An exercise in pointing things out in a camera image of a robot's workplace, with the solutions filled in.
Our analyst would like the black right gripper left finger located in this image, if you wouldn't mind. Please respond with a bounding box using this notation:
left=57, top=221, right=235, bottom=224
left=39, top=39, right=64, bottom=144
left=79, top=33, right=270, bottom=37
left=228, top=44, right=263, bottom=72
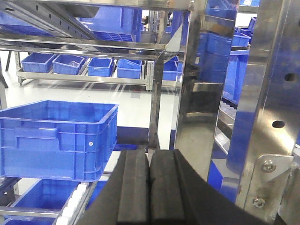
left=79, top=150, right=149, bottom=225

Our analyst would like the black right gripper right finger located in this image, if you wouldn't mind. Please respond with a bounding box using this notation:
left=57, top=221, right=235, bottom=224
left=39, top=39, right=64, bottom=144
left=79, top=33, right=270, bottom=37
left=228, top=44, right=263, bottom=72
left=150, top=150, right=264, bottom=225

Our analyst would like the stainless steel shelf rack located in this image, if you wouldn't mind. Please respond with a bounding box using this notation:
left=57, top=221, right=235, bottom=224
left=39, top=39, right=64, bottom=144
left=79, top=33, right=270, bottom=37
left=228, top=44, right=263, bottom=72
left=0, top=0, right=300, bottom=225

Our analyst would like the blue bin on upper shelf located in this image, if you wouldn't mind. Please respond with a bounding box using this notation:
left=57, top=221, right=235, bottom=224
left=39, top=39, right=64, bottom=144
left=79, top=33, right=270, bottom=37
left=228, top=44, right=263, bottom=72
left=77, top=6, right=142, bottom=42

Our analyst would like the blue crate lower level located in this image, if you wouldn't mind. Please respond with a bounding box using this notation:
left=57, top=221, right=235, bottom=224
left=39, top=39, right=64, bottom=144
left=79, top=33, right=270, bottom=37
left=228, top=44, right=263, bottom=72
left=4, top=179, right=108, bottom=225

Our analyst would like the large blue plastic crate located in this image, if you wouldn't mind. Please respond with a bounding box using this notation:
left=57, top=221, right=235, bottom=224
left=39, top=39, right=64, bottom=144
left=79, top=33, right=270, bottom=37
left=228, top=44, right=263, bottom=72
left=0, top=100, right=119, bottom=182

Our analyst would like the small blue bin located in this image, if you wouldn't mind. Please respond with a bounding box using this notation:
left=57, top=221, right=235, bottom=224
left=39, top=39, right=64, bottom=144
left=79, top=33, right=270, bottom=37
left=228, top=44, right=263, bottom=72
left=21, top=52, right=58, bottom=73
left=52, top=55, right=86, bottom=75
left=117, top=59, right=142, bottom=79
left=88, top=58, right=114, bottom=77

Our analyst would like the small blue bin far left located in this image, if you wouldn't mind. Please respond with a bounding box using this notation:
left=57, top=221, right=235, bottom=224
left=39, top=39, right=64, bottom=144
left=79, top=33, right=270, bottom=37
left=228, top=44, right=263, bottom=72
left=21, top=52, right=58, bottom=73

